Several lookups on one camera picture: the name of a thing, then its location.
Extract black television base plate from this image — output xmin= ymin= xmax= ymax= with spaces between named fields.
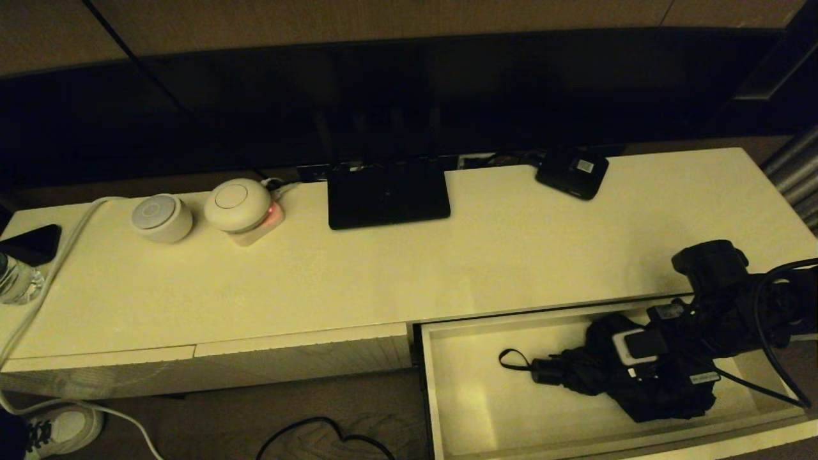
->
xmin=328 ymin=158 xmax=452 ymax=231

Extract white power strip red light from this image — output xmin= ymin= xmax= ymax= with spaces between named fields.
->
xmin=229 ymin=182 xmax=301 ymax=247

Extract black smartphone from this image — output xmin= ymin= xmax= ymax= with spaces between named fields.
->
xmin=0 ymin=224 xmax=63 ymax=267

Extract black set-top box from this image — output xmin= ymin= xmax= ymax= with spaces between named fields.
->
xmin=536 ymin=149 xmax=610 ymax=201

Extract black cable on floor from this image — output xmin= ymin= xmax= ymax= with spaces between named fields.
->
xmin=257 ymin=417 xmax=397 ymax=460

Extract thick white power cable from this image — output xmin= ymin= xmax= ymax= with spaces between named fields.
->
xmin=0 ymin=197 xmax=164 ymax=460

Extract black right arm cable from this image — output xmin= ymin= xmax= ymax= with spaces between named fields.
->
xmin=713 ymin=257 xmax=818 ymax=410

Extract wide white ribbed drawer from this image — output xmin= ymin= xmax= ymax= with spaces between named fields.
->
xmin=414 ymin=293 xmax=818 ymax=460

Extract white dome shaped device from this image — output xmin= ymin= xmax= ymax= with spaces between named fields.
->
xmin=203 ymin=178 xmax=274 ymax=233

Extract clear plastic water bottle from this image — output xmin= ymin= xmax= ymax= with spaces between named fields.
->
xmin=0 ymin=251 xmax=49 ymax=305

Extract white speaker with grey top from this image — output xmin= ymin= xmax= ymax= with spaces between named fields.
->
xmin=130 ymin=194 xmax=194 ymax=244

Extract dark trouser leg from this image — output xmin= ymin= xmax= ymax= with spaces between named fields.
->
xmin=0 ymin=409 xmax=30 ymax=460

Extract grey pleated curtain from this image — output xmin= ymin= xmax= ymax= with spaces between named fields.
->
xmin=760 ymin=125 xmax=818 ymax=234

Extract white sneaker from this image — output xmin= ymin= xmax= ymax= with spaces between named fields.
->
xmin=26 ymin=404 xmax=104 ymax=459

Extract black flat screen television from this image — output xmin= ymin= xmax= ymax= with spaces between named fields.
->
xmin=0 ymin=29 xmax=793 ymax=192

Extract black umbrella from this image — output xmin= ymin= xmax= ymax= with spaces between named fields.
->
xmin=498 ymin=313 xmax=720 ymax=424

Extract white wooden panel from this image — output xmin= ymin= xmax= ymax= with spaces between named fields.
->
xmin=0 ymin=345 xmax=197 ymax=400
xmin=195 ymin=323 xmax=412 ymax=387

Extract black cables behind television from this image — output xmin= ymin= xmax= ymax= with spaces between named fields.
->
xmin=459 ymin=152 xmax=544 ymax=171

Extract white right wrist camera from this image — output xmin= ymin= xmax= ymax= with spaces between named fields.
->
xmin=612 ymin=327 xmax=669 ymax=367

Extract thin black wall cable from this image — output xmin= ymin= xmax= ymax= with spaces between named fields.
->
xmin=83 ymin=0 xmax=272 ymax=181

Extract white ribbed cabinet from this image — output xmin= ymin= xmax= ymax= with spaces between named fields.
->
xmin=0 ymin=148 xmax=818 ymax=400

